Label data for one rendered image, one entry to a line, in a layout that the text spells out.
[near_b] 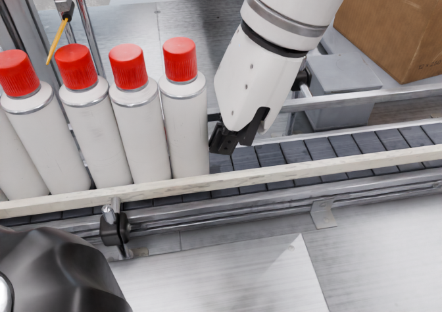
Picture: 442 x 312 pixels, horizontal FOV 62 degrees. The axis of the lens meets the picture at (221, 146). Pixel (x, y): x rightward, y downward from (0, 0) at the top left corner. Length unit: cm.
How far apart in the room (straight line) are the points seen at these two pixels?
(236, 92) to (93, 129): 16
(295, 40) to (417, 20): 41
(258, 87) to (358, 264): 28
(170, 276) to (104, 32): 66
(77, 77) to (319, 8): 23
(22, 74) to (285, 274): 34
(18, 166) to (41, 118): 8
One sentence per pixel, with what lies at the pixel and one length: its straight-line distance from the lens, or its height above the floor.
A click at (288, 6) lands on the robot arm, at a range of 34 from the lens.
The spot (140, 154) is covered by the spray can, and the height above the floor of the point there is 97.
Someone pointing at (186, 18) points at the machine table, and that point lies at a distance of 98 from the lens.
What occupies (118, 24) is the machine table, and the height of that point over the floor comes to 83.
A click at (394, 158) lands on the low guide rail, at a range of 54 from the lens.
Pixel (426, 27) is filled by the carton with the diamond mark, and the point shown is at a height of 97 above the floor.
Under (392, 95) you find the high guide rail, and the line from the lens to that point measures 56.
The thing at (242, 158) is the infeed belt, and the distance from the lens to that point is 53.
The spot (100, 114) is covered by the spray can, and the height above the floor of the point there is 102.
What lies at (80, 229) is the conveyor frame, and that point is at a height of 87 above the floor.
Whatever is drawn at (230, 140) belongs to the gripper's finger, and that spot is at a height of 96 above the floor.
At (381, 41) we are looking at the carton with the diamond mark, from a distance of 81.
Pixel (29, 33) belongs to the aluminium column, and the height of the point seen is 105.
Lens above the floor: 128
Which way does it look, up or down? 47 degrees down
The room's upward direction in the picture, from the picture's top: straight up
